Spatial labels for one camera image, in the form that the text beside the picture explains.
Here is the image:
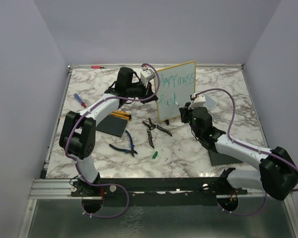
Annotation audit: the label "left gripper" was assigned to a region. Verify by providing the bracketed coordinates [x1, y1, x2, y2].
[127, 79, 158, 104]

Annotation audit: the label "yellow framed whiteboard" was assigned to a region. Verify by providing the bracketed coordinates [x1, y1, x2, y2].
[154, 61, 196, 121]

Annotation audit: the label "green marker cap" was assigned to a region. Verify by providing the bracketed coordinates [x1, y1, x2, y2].
[152, 151, 158, 159]

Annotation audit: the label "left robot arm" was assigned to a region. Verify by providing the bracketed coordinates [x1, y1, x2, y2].
[59, 63, 159, 196]

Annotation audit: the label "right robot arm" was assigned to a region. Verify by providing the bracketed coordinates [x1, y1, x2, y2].
[179, 103, 298, 201]

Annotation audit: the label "grey whiteboard eraser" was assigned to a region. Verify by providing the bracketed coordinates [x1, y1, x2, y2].
[204, 94, 217, 110]

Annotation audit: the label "yellow utility knife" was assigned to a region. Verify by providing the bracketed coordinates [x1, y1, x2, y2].
[110, 111, 132, 121]

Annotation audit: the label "left black pad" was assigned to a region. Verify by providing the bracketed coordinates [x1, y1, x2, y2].
[96, 115, 128, 138]

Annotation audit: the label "black pad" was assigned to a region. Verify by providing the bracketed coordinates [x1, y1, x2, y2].
[208, 150, 242, 166]
[96, 115, 128, 138]

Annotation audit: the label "right black pad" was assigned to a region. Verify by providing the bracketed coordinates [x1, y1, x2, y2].
[208, 150, 242, 166]

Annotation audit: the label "blue red screwdriver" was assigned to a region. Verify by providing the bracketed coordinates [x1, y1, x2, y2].
[74, 93, 87, 108]

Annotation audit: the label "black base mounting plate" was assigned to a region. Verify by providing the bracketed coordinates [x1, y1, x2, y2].
[71, 177, 247, 207]

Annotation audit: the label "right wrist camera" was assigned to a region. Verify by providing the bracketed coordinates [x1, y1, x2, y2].
[188, 92, 206, 110]

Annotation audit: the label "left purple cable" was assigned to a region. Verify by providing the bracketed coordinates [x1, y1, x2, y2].
[64, 62, 161, 219]

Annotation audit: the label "purple cable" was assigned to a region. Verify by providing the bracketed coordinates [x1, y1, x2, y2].
[192, 88, 298, 216]
[64, 62, 161, 219]

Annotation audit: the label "black grey wire stripper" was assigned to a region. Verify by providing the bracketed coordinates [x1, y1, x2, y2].
[142, 118, 173, 149]

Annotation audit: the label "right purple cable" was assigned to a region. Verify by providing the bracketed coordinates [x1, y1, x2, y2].
[192, 88, 298, 216]

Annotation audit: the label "red marker on rail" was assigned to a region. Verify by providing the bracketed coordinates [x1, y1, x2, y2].
[91, 65, 106, 69]

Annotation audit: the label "blue handled cutting pliers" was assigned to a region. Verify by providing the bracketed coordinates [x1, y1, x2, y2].
[109, 130, 138, 157]

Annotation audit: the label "aluminium frame rail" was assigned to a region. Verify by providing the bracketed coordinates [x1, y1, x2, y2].
[28, 178, 75, 199]

